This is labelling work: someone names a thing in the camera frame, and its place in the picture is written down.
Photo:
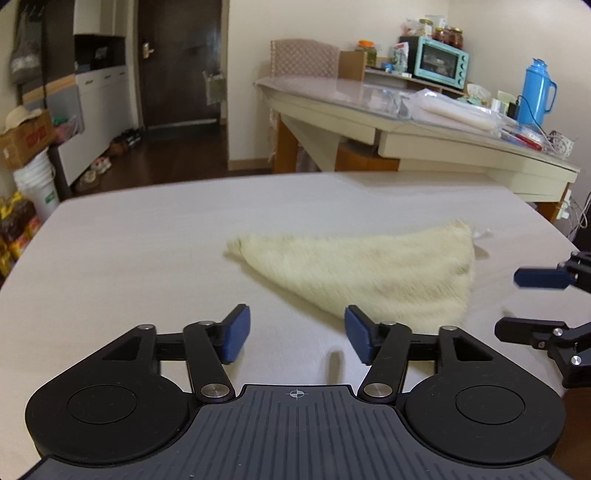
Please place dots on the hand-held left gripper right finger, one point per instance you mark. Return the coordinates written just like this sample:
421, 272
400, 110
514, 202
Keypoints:
360, 334

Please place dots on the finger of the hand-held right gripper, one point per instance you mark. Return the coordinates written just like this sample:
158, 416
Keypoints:
538, 278
521, 330

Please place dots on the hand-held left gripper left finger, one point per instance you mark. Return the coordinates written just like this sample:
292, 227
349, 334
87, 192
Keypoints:
235, 332

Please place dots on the cream yellow towel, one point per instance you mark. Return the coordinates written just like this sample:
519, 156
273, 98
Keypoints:
369, 267

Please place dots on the white power strip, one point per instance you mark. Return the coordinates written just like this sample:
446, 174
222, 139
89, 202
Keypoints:
564, 205

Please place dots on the white patterned mug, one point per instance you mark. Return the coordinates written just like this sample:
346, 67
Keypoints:
561, 145

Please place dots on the red pen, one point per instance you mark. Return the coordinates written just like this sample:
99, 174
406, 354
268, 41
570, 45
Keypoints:
526, 140

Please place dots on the cream dining table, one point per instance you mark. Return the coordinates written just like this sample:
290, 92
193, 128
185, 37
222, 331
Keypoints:
443, 147

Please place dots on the black charger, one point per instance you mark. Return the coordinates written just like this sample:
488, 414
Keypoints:
514, 110

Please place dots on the blue thermos flask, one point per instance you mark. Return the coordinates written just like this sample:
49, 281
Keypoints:
535, 94

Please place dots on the clear plastic bag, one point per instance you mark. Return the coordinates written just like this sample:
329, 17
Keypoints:
452, 110

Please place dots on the pale crumpled bag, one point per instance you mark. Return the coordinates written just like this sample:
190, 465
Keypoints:
478, 93

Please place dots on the white sneaker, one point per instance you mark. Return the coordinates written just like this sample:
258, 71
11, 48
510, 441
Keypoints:
100, 164
87, 181

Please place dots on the brown shoe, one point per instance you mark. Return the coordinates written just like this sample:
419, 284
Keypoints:
119, 147

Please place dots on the black shoe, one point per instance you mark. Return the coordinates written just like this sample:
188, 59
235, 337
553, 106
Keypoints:
132, 137

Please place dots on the wooden shelf riser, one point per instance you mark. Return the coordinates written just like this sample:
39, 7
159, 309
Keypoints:
415, 82

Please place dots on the teal toaster oven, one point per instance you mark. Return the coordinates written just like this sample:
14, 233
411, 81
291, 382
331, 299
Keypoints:
441, 64

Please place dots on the cluster of cooking oil bottles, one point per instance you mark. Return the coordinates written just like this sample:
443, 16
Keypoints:
18, 230

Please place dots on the white plastic bucket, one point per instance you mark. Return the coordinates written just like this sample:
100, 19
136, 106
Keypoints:
39, 189

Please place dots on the red sauce jar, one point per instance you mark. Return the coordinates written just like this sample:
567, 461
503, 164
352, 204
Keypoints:
455, 38
439, 35

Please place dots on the dark wooden door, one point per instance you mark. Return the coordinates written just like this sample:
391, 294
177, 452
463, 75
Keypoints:
180, 83

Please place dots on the white red carton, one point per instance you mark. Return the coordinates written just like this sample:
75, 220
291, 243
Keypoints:
401, 57

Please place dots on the plain brown cardboard box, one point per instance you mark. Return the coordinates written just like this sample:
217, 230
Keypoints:
353, 64

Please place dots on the clear food jar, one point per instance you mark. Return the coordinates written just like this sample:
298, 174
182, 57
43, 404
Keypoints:
420, 26

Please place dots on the patterned chair back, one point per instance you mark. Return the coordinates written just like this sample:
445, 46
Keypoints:
304, 60

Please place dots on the brown cardboard box red print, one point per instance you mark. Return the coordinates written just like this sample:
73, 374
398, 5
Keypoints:
27, 143

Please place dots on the green jar orange lid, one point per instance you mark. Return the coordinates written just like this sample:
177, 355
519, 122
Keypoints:
366, 53

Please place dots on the straw hat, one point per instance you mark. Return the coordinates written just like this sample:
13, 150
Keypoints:
21, 116

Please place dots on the grey hanging tote bag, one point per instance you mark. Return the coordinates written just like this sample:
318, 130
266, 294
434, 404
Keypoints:
25, 60

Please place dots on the white wall-hung pouch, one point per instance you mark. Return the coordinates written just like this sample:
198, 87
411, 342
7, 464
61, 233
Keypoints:
214, 87

